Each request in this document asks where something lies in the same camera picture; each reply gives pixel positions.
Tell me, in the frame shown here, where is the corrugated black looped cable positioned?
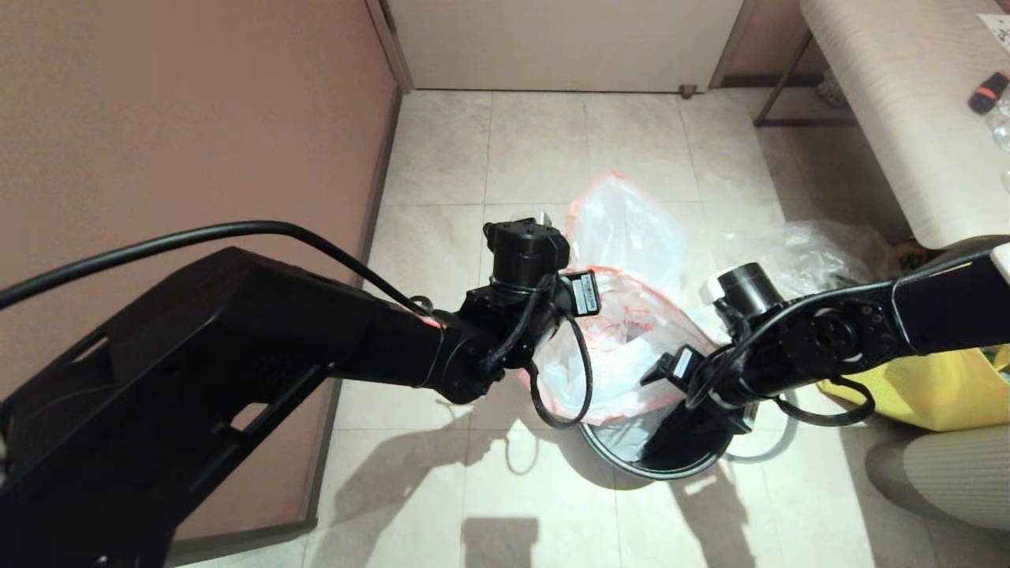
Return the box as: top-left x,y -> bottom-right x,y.
529,314 -> 595,431

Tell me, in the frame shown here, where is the smooth black left arm cable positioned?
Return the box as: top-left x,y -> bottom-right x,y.
0,221 -> 433,318

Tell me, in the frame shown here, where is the grey bin retaining ring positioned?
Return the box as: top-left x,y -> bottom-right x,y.
724,401 -> 796,464

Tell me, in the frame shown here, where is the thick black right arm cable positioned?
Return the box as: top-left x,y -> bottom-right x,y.
685,251 -> 983,411

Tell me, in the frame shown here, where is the beige ribbed round stool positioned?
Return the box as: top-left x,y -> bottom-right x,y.
864,426 -> 1010,531

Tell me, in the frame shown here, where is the corrugated black short cable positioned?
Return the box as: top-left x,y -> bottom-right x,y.
480,272 -> 555,373

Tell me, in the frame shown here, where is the crumpled clear plastic bag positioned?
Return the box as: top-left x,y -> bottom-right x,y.
694,219 -> 896,316

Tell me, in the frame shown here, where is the wood-grain table top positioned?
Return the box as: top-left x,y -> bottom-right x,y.
797,0 -> 1010,250

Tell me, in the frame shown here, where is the white translucent plastic bag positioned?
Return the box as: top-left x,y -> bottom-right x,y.
570,171 -> 689,301

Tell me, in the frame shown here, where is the new red-printed plastic bag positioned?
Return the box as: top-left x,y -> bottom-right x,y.
517,264 -> 739,427

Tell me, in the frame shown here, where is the dark metal table leg frame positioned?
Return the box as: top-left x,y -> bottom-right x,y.
751,32 -> 857,128

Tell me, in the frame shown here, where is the white printed paper sheet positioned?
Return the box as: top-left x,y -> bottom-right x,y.
977,13 -> 1010,54

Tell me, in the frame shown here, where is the yellow fabric tote bag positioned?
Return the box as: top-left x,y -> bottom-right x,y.
817,343 -> 1010,433

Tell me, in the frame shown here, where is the white door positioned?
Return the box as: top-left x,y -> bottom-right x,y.
387,0 -> 744,93

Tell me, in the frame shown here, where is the black round trash bin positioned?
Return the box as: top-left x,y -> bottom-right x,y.
576,390 -> 760,481

